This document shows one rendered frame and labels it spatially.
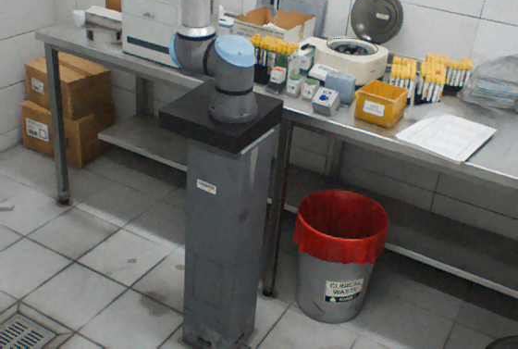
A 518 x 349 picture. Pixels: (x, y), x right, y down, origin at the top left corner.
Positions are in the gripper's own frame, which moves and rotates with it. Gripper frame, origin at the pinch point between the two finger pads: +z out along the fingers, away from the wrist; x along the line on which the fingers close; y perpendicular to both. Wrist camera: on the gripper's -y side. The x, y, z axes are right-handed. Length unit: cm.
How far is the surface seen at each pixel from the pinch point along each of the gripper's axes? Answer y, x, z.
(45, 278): 66, 57, 114
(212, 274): -12, 54, 76
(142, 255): 43, 23, 114
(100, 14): 93, -12, 23
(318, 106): -27.5, 16.4, 22.6
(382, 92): -42.7, -2.7, 19.4
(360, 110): -39.9, 9.9, 22.7
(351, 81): -32.5, 2.1, 16.8
